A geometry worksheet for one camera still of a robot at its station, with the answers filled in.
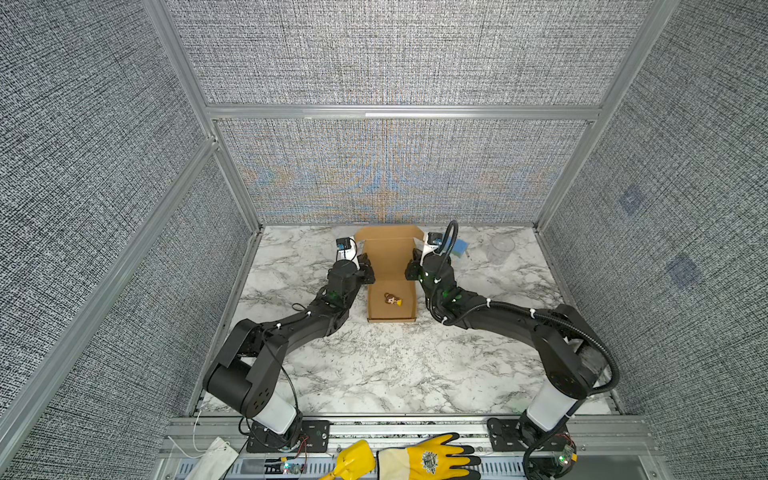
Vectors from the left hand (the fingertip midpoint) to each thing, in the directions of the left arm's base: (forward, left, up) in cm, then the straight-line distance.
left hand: (368, 255), depth 88 cm
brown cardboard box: (0, -6, +3) cm, 7 cm away
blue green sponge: (+16, -35, -16) cm, 42 cm away
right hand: (0, -13, +2) cm, 13 cm away
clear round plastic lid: (+14, -49, -12) cm, 52 cm away
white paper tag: (-47, +37, -17) cm, 62 cm away
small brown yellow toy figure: (-7, -7, -14) cm, 17 cm away
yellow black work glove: (-49, -13, -15) cm, 53 cm away
